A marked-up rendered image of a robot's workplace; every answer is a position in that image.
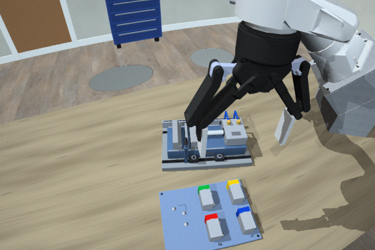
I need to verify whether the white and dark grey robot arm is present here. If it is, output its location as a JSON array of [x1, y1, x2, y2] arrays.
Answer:
[[229, 0, 373, 83]]

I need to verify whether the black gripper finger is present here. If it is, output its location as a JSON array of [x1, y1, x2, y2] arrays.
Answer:
[[269, 55, 311, 145], [184, 59, 263, 158]]

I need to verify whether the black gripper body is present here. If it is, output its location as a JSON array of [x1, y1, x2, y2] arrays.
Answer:
[[231, 20, 302, 94]]

